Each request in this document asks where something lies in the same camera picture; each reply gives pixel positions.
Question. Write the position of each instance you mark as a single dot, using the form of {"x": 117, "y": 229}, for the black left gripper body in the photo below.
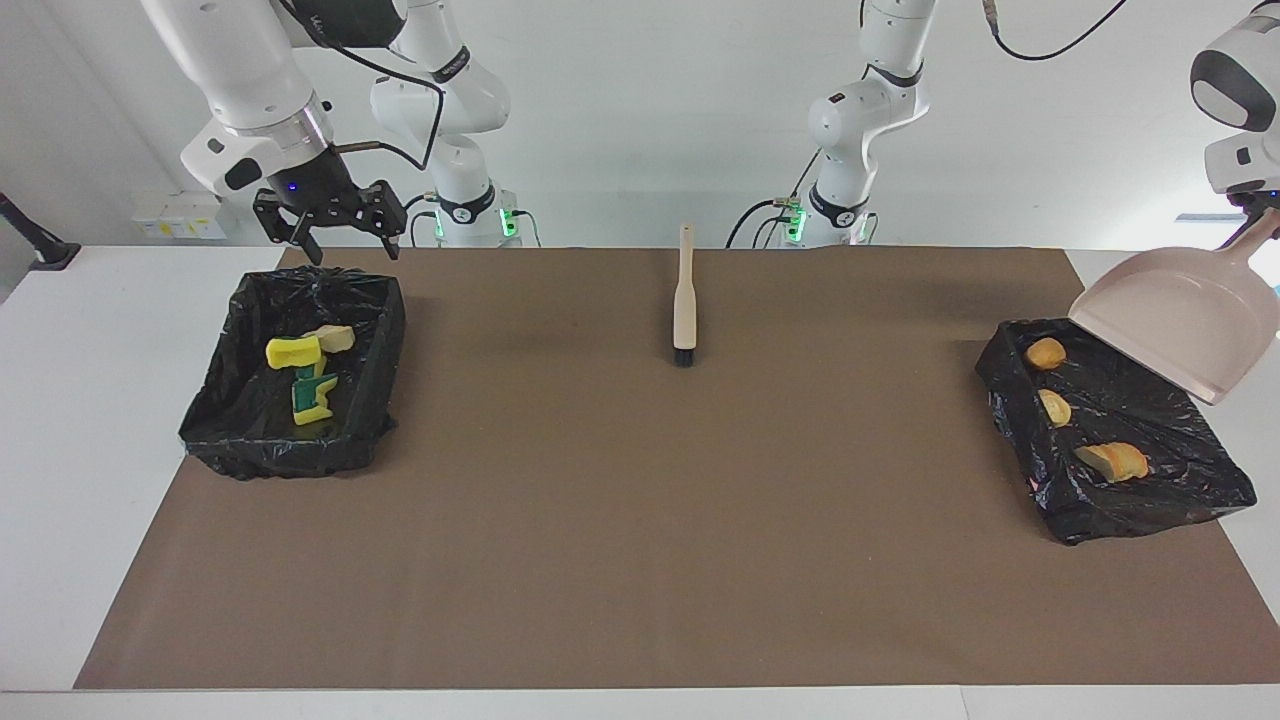
{"x": 1255, "y": 200}

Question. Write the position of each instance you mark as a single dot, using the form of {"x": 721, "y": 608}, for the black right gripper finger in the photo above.
{"x": 290, "y": 228}
{"x": 385, "y": 215}

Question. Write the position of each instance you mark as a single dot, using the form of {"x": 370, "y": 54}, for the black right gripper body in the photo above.
{"x": 315, "y": 190}

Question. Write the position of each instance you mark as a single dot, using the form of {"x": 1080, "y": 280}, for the striped orange bread toy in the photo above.
{"x": 338, "y": 338}

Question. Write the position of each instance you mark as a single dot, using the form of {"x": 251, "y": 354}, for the yellow green sponge piece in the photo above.
{"x": 312, "y": 371}
{"x": 292, "y": 350}
{"x": 312, "y": 402}

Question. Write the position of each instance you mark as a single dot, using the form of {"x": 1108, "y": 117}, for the beige plastic dustpan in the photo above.
{"x": 1180, "y": 320}

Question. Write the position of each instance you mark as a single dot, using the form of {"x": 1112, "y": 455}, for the orange brown scrap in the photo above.
{"x": 1045, "y": 352}

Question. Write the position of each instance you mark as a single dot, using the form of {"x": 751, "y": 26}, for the pale yellow scrap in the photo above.
{"x": 1055, "y": 407}
{"x": 1112, "y": 461}

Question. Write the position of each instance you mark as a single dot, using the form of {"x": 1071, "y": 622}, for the beige hand brush black bristles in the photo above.
{"x": 685, "y": 300}

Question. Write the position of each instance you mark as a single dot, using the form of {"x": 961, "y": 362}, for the bin with black plastic liner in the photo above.
{"x": 1130, "y": 500}
{"x": 250, "y": 440}

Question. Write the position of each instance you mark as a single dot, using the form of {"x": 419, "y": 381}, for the brown table mat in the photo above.
{"x": 600, "y": 550}

